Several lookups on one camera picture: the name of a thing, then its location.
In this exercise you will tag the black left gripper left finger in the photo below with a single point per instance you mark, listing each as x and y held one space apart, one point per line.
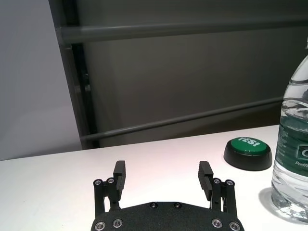
115 187

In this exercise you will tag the thick grey horizontal rail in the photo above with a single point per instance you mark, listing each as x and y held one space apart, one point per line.
183 31

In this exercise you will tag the thin grey horizontal rail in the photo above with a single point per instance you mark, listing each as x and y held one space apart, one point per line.
180 119

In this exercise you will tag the clear water bottle green label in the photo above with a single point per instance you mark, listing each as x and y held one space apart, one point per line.
292 144

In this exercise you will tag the dark vertical frame post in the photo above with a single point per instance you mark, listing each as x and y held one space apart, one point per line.
77 72

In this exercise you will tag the green YES button black base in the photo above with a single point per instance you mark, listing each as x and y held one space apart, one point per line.
247 154

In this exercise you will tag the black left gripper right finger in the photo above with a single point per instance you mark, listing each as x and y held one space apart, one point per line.
214 190

